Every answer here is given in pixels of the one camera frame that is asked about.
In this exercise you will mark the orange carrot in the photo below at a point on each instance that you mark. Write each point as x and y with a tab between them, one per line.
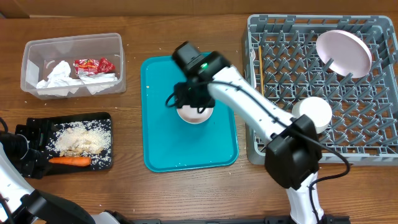
71	161

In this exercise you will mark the clear plastic bin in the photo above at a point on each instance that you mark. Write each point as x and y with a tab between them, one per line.
41	56

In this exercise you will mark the wooden chopstick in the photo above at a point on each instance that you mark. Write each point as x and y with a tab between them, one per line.
261	70

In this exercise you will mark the teal serving tray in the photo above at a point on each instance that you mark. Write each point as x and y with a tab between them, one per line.
169	142

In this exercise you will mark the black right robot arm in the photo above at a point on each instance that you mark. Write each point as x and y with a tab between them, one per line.
292	147

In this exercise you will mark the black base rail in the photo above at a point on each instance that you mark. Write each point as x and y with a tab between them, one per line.
329	219

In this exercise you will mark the white plastic fork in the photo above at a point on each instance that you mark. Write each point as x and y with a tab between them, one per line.
253	74

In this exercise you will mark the white plate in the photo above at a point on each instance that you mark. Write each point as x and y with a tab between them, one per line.
348	52

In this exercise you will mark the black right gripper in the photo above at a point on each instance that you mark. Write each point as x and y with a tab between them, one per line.
186	98

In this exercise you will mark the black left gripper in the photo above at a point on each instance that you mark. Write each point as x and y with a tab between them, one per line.
37	129

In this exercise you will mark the white napkin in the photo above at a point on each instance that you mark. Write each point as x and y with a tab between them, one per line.
60	83

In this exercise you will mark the cream bowl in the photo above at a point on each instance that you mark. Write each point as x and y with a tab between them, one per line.
317	109

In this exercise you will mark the pink bowl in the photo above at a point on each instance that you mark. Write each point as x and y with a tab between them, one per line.
192	116

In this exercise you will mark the grey dishwasher rack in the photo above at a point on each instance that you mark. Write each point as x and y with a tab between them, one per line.
363	127

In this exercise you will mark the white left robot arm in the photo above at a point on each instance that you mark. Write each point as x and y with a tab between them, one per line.
21	203

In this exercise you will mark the black tray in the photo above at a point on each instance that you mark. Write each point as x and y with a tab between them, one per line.
54	126

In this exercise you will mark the red snack wrapper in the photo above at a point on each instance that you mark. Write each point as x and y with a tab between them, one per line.
91	66

